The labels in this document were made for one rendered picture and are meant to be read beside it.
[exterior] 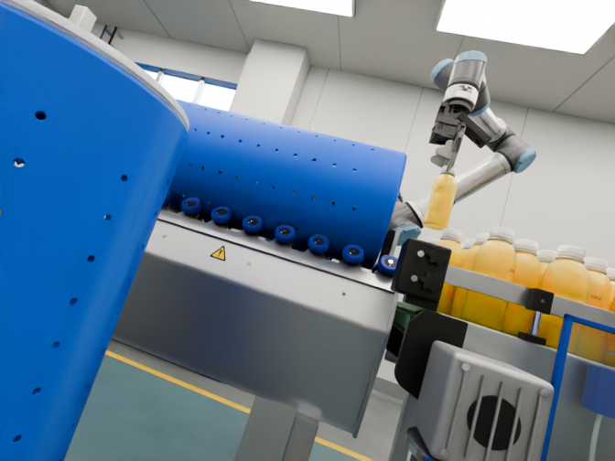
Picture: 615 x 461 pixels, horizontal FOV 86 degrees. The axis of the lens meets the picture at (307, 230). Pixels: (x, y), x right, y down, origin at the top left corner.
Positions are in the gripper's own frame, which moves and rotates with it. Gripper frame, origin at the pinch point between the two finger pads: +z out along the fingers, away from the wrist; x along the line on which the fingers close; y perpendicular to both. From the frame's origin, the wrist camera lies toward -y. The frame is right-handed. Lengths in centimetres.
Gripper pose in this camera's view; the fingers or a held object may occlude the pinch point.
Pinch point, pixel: (448, 170)
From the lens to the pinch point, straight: 104.4
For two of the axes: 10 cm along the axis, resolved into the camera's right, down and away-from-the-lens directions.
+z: -3.0, 9.4, -1.3
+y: -9.4, -2.8, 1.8
